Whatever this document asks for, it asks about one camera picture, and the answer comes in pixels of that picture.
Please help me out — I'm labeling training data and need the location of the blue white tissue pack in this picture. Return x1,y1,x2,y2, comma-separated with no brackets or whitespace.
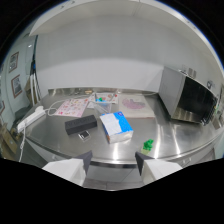
99,110,135,145

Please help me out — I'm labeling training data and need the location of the small black square device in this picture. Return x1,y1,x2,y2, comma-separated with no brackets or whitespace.
77,130,92,142

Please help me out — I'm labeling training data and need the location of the colourful printed sheet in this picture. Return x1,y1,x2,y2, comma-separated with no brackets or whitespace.
86,92,120,109

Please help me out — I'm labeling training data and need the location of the silver microwave oven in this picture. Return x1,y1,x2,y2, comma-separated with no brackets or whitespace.
158,65,219,126

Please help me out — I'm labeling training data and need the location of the white cable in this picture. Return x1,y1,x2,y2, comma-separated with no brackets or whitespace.
18,98,71,163

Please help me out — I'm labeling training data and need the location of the black rectangular box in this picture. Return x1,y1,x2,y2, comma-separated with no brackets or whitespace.
64,114,98,136

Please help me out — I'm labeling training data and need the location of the clear plastic pen holder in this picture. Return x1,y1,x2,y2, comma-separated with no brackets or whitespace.
93,94,113,117

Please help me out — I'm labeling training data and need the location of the green cactus toy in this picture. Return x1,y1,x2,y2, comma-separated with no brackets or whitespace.
141,138,155,156

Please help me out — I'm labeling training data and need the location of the white power strip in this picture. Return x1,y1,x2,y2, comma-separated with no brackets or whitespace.
16,105,47,134

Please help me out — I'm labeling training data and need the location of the pink sticker sheet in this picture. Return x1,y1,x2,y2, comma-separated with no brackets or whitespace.
54,98,90,119

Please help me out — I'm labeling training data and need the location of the white sheet purple drawing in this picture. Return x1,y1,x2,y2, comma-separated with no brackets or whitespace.
118,95,157,119

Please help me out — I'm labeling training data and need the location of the framed wall picture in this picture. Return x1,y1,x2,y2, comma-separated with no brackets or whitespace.
10,74,24,99
8,51,20,74

